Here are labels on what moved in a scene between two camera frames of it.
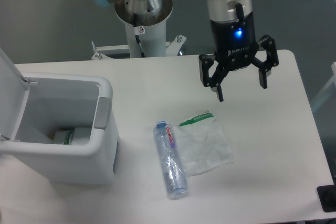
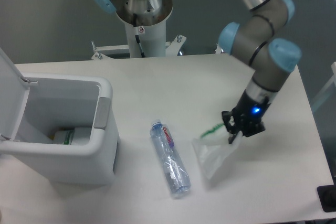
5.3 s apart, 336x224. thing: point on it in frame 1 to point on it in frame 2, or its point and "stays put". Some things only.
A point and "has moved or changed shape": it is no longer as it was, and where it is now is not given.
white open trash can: [61, 122] stays put
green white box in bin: [75, 136] stays put
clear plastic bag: [203, 145] has moved or changed shape
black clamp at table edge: [327, 196] stays put
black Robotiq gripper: [235, 45] to [249, 116]
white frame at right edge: [326, 87] stays put
